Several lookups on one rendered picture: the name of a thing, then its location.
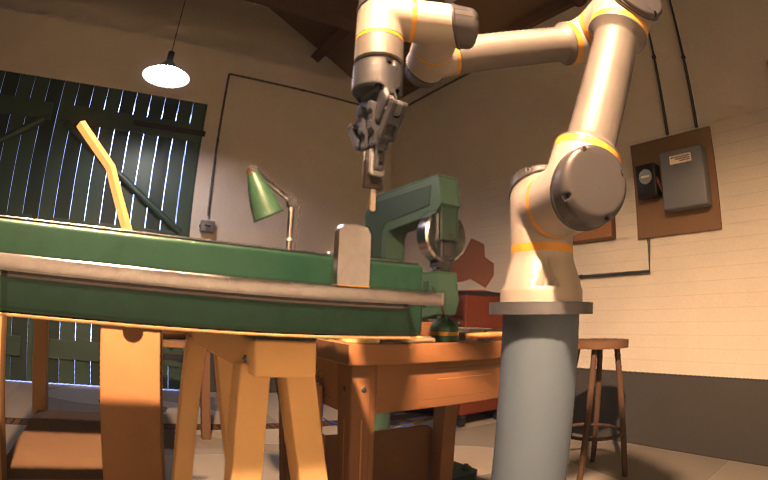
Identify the white pendant lamp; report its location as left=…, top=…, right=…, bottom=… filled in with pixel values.
left=140, top=0, right=192, bottom=91

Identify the wooden stool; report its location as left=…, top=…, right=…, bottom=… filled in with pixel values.
left=569, top=337, right=631, bottom=480

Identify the wooden trestle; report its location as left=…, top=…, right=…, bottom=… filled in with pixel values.
left=98, top=326, right=329, bottom=480
left=0, top=313, right=52, bottom=480

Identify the green drill press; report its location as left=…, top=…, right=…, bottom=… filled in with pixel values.
left=364, top=174, right=467, bottom=320

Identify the green desk lamp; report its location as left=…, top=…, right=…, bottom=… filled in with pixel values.
left=245, top=165, right=297, bottom=252

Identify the black electric meter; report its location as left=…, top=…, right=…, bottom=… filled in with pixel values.
left=635, top=162, right=664, bottom=202

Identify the brown wall panel board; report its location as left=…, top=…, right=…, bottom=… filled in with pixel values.
left=629, top=125, right=724, bottom=242

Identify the green door body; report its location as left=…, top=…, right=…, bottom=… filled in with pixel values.
left=0, top=214, right=446, bottom=338

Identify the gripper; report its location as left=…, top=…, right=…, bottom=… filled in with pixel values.
left=347, top=87, right=410, bottom=192

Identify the grey metal block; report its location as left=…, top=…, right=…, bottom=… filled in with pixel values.
left=333, top=223, right=373, bottom=289

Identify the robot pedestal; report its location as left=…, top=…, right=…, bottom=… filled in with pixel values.
left=488, top=301, right=595, bottom=480

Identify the grey electrical box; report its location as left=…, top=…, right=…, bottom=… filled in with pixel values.
left=658, top=143, right=714, bottom=214

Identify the wooden workbench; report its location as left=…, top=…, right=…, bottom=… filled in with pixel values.
left=314, top=331, right=505, bottom=480

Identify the yellow angled bar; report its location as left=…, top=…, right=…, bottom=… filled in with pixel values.
left=75, top=119, right=134, bottom=232

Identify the green slatted barn door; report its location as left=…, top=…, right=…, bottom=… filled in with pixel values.
left=0, top=70, right=209, bottom=385

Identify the black wall cable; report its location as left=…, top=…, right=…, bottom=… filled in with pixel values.
left=206, top=72, right=361, bottom=221

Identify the green can with yellow band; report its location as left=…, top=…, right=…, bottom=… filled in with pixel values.
left=430, top=308, right=461, bottom=344

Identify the black wall conduit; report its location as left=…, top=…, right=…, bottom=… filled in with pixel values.
left=646, top=31, right=671, bottom=137
left=667, top=0, right=701, bottom=130

